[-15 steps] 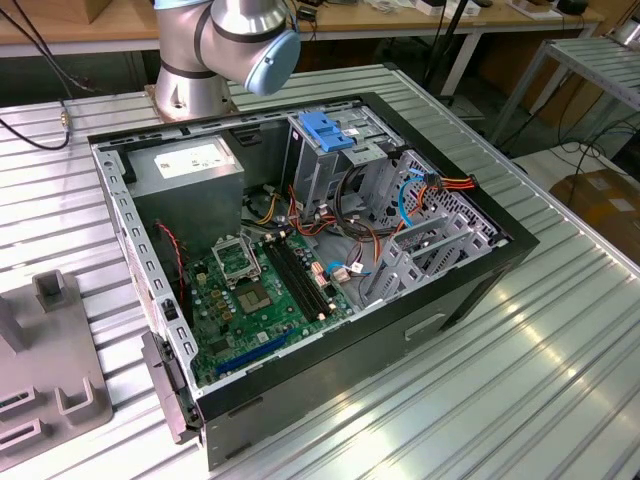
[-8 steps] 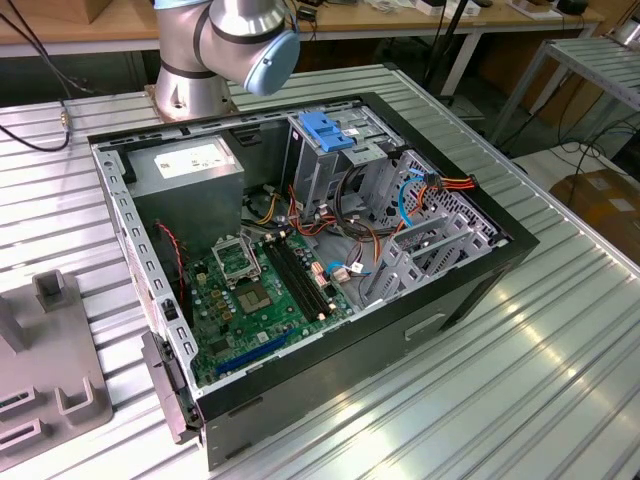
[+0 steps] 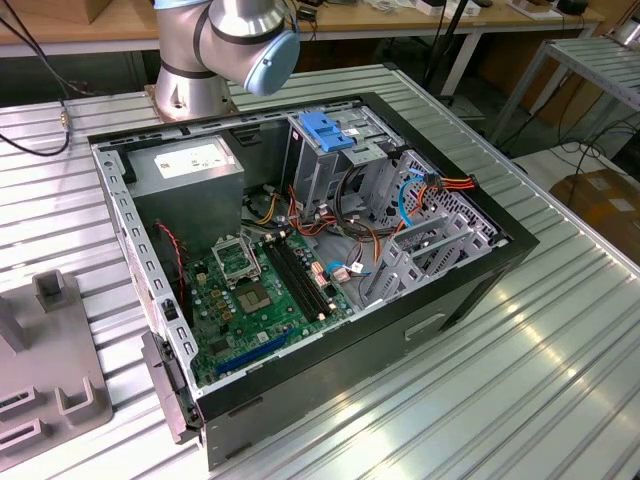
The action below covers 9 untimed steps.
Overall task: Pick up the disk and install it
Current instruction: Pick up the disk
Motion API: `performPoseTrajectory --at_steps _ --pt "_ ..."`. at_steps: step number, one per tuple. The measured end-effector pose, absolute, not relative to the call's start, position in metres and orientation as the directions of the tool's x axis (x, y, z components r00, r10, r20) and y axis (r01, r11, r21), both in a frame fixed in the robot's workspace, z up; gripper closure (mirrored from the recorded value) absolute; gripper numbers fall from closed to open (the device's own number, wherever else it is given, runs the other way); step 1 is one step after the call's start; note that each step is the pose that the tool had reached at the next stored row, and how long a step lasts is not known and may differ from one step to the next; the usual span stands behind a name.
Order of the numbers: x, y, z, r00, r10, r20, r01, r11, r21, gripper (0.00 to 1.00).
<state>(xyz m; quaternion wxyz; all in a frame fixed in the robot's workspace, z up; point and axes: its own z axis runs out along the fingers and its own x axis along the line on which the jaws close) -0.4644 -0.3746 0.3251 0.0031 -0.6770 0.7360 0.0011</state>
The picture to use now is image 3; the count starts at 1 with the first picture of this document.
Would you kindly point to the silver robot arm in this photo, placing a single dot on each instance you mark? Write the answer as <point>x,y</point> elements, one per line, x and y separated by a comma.
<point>185,50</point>

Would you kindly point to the silver disk bay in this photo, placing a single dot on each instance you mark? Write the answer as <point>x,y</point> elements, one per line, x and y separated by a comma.
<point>400,275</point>

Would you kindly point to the RAM slot white clips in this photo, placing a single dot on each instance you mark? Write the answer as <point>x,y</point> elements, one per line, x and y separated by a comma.
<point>309,276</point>
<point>295,281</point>

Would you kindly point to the RAM slot black clips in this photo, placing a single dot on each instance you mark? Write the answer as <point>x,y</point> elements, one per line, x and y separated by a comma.
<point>288,283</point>
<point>302,279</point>

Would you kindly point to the silver optical drive cage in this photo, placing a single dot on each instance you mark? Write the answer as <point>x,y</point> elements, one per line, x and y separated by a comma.
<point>312,175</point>

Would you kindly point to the metal locking lever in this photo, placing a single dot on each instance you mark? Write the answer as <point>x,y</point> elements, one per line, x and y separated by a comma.
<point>254,257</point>

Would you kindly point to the CPU socket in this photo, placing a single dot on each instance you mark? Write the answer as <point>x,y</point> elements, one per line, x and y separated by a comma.
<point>255,300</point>

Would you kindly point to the blue plastic drive latch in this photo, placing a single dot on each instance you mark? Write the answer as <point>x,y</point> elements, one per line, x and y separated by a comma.
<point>320,132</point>

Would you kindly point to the green motherboard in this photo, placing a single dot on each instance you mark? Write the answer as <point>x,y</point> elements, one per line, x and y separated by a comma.
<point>240,340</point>

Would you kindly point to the blue expansion slot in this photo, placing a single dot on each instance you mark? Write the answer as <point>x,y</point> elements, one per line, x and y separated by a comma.
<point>255,352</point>

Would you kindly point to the grey power supply unit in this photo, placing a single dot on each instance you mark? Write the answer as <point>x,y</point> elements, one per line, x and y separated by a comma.
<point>190,200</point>

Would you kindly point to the black open PC case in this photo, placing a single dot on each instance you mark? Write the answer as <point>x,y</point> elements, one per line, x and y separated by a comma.
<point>350,380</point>

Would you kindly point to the black case fan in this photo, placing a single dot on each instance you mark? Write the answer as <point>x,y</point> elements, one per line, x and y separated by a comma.
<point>167,272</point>

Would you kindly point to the long wooden desk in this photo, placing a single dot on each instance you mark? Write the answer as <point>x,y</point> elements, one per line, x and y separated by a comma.
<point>350,20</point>

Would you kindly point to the black stand pole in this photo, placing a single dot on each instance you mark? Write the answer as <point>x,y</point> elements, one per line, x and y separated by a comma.
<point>452,35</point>

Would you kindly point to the small white box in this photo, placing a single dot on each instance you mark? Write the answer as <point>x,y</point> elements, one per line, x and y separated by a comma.
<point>432,6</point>

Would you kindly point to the grey parts rack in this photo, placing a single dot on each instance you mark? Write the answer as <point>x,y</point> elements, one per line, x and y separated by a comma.
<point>60,350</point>

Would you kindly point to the large brown cardboard box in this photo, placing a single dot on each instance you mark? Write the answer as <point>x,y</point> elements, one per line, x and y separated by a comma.
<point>600,200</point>

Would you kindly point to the cardboard box on desk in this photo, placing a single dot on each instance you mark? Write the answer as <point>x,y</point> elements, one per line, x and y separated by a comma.
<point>100,10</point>

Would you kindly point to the metal slat side table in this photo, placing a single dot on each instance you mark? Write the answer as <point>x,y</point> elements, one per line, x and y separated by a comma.
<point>600,65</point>

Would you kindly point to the square brown base plate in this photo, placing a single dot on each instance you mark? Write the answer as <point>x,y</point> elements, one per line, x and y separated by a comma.
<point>150,100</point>

